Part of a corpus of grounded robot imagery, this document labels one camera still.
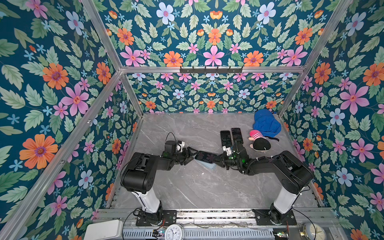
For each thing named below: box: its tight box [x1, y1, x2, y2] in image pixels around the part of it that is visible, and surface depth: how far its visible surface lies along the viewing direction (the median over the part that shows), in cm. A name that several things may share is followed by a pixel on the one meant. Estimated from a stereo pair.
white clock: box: [164, 223, 185, 240], surface depth 68 cm
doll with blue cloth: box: [248, 109, 282, 153], surface depth 110 cm
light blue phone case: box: [193, 156, 217, 170], surface depth 92 cm
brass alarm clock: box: [298, 222, 327, 240], surface depth 67 cm
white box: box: [84, 219, 123, 240], surface depth 68 cm
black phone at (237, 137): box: [231, 127, 244, 144], surface depth 107 cm
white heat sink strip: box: [122, 228, 275, 239], surface depth 72 cm
